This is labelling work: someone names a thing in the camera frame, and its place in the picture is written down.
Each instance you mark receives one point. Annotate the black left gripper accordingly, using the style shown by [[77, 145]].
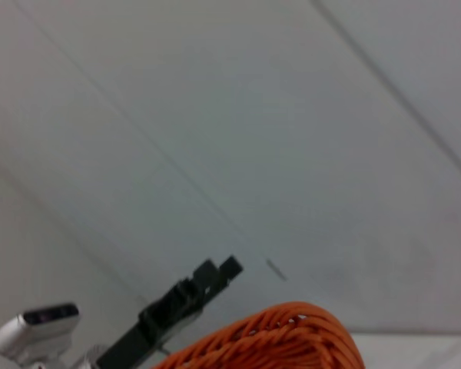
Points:
[[157, 319]]

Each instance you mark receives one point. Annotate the orange woven basket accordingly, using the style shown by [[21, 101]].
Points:
[[276, 338]]

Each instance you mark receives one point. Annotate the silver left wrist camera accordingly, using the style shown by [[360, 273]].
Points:
[[38, 326]]

